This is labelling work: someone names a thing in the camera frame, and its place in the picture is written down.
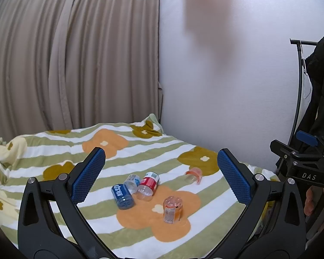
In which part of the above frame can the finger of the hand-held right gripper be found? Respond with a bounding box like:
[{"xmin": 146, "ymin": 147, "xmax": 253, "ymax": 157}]
[
  {"xmin": 296, "ymin": 130, "xmax": 324, "ymax": 152},
  {"xmin": 270, "ymin": 139, "xmax": 297, "ymax": 164}
]

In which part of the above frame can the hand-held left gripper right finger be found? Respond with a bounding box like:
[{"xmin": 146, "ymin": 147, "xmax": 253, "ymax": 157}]
[{"xmin": 208, "ymin": 148, "xmax": 307, "ymax": 259}]

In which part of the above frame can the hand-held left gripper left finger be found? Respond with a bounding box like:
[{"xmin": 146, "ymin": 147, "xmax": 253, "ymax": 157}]
[{"xmin": 17, "ymin": 147, "xmax": 116, "ymax": 259}]

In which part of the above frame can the blue label plastic cup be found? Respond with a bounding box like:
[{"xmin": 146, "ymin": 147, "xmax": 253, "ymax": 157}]
[{"xmin": 111, "ymin": 184, "xmax": 135, "ymax": 210}]

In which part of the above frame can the small pink plastic cup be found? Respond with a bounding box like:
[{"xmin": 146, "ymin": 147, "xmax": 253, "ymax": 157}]
[{"xmin": 185, "ymin": 167, "xmax": 203, "ymax": 185}]

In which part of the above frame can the clear cup white blue label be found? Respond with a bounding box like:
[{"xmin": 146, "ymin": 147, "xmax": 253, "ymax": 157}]
[{"xmin": 124, "ymin": 174, "xmax": 141, "ymax": 194}]

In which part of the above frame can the red label plastic cup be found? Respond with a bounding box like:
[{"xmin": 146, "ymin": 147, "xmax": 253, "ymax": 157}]
[{"xmin": 136, "ymin": 172, "xmax": 160, "ymax": 202}]

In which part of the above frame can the person's right hand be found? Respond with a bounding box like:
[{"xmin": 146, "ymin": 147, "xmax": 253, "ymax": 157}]
[{"xmin": 304, "ymin": 187, "xmax": 324, "ymax": 218}]

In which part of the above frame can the black clothes rack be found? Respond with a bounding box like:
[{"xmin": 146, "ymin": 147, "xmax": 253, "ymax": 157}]
[{"xmin": 286, "ymin": 39, "xmax": 319, "ymax": 173}]

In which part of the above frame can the white clothes hanger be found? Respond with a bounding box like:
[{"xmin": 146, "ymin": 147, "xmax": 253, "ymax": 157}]
[{"xmin": 299, "ymin": 41, "xmax": 314, "ymax": 101}]

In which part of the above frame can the orange labelled bottle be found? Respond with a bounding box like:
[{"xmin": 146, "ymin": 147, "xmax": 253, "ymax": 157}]
[{"xmin": 163, "ymin": 196, "xmax": 182, "ymax": 224}]

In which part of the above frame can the floral striped blanket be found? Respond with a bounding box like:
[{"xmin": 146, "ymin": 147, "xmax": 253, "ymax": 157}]
[{"xmin": 0, "ymin": 113, "xmax": 283, "ymax": 259}]

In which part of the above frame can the beige curtain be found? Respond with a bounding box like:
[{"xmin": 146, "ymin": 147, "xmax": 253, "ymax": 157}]
[{"xmin": 0, "ymin": 0, "xmax": 165, "ymax": 142}]

